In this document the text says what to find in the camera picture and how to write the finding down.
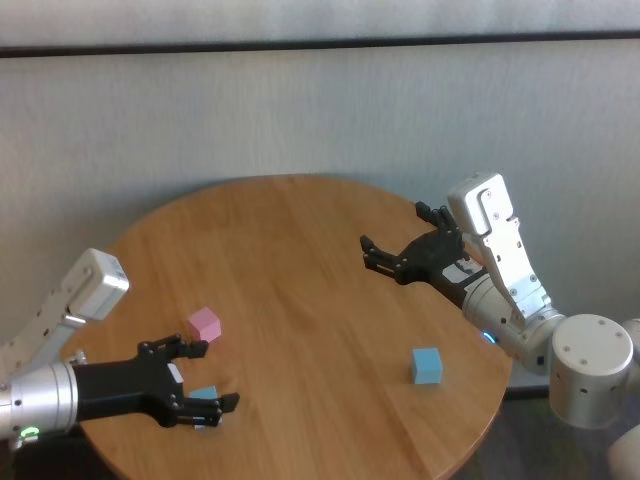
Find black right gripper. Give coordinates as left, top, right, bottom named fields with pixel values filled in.
left=359, top=200, right=489, bottom=306

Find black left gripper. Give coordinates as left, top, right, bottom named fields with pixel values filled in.
left=73, top=333, right=242, bottom=429

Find blue cube block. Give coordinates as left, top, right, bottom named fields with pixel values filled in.
left=410, top=346, right=445, bottom=387
left=189, top=384, right=220, bottom=432

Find pink cube block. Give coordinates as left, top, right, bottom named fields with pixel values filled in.
left=187, top=306, right=223, bottom=344

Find black wall rail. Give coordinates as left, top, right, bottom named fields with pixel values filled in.
left=0, top=30, right=640, bottom=60

